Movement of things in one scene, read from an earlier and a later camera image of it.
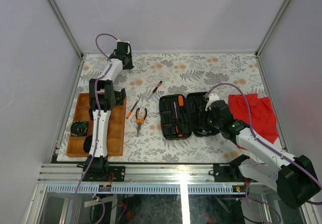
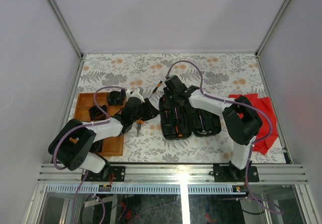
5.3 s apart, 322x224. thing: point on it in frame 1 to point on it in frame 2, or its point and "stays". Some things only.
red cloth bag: (262, 117) stays
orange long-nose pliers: (140, 122) stays
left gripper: (128, 65) to (151, 110)
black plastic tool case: (181, 117) stays
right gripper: (208, 127) to (167, 92)
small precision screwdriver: (158, 86) stays
